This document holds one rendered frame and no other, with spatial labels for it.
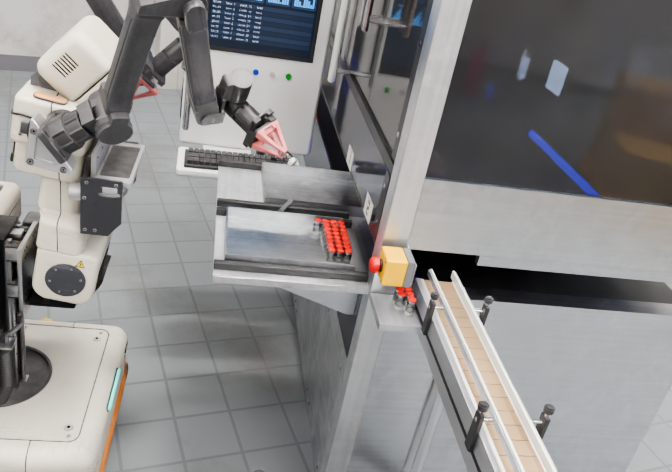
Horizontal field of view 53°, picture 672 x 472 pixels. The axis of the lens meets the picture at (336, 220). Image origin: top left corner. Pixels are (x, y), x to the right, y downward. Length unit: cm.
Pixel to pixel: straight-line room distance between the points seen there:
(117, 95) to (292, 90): 115
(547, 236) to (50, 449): 146
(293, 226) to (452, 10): 80
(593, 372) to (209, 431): 130
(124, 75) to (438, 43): 66
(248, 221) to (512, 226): 74
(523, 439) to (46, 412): 139
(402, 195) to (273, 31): 105
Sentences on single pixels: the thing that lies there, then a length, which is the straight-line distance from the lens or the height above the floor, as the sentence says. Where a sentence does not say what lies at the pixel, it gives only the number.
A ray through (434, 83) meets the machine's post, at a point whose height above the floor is 144.
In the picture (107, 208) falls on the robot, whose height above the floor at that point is 97.
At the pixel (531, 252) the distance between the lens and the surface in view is 183.
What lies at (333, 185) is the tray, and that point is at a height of 88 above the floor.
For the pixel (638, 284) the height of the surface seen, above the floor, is 86.
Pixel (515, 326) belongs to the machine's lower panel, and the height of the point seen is 80.
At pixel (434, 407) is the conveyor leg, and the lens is 175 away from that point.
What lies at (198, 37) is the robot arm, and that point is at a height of 147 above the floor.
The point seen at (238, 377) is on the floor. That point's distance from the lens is 276.
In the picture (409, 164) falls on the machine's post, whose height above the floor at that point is 124.
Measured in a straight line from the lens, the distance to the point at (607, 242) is 191.
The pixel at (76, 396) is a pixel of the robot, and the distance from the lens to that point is 226.
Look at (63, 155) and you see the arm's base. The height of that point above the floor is 116.
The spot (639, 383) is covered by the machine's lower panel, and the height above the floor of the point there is 63.
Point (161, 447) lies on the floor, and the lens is 249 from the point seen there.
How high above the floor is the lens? 183
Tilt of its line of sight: 27 degrees down
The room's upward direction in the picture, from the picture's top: 12 degrees clockwise
